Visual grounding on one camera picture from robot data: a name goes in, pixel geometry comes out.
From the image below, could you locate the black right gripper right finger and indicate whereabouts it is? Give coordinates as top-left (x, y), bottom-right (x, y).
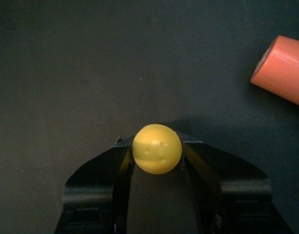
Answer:
top-left (176, 131), bottom-right (295, 234)

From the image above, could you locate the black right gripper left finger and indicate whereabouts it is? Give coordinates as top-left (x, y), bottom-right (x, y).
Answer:
top-left (53, 136), bottom-right (135, 234)

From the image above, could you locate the orange toy carrot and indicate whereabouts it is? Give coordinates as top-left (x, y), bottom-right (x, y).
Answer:
top-left (250, 35), bottom-right (299, 109)

